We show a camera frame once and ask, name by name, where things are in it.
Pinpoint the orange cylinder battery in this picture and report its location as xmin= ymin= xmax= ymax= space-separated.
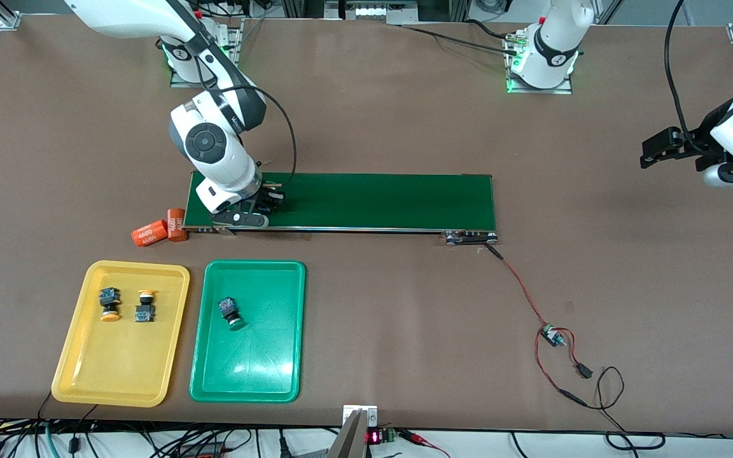
xmin=167 ymin=208 xmax=188 ymax=243
xmin=131 ymin=219 xmax=170 ymax=247

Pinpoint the green push button switch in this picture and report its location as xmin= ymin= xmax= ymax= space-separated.
xmin=218 ymin=296 xmax=244 ymax=331

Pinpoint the yellow push button switch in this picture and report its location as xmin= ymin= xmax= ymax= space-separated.
xmin=99 ymin=288 xmax=122 ymax=323
xmin=135 ymin=289 xmax=157 ymax=323

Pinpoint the green conveyor belt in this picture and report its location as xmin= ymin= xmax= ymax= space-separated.
xmin=182 ymin=170 xmax=499 ymax=246

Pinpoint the green plastic tray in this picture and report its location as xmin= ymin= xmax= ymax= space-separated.
xmin=189 ymin=260 xmax=307 ymax=403

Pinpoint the yellow plastic tray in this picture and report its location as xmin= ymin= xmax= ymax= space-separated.
xmin=52 ymin=260 xmax=190 ymax=408

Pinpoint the lit metal equipment unit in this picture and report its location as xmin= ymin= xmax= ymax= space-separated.
xmin=325 ymin=0 xmax=418 ymax=25

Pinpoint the red clip lead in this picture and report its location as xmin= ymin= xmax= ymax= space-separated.
xmin=398 ymin=429 xmax=453 ymax=458

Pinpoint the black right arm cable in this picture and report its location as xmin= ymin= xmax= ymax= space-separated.
xmin=239 ymin=85 xmax=298 ymax=186

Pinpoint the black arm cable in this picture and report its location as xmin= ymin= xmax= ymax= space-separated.
xmin=664 ymin=0 xmax=708 ymax=156
xmin=239 ymin=85 xmax=298 ymax=186

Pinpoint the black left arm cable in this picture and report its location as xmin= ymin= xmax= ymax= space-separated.
xmin=664 ymin=0 xmax=708 ymax=156

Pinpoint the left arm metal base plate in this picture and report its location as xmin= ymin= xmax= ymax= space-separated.
xmin=505 ymin=32 xmax=574 ymax=95

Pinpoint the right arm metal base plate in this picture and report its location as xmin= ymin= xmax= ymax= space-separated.
xmin=169 ymin=19 xmax=243 ymax=88

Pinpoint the red and black wire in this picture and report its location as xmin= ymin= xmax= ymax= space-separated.
xmin=484 ymin=244 xmax=596 ymax=408

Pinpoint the black cable across table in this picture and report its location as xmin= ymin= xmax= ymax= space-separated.
xmin=398 ymin=18 xmax=523 ymax=58

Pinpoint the thin black looped cable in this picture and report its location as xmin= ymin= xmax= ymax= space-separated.
xmin=596 ymin=366 xmax=666 ymax=451

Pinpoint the tangle of black cables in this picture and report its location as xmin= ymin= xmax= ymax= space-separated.
xmin=0 ymin=417 xmax=342 ymax=458

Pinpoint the teal cable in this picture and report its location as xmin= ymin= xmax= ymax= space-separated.
xmin=42 ymin=423 xmax=62 ymax=458

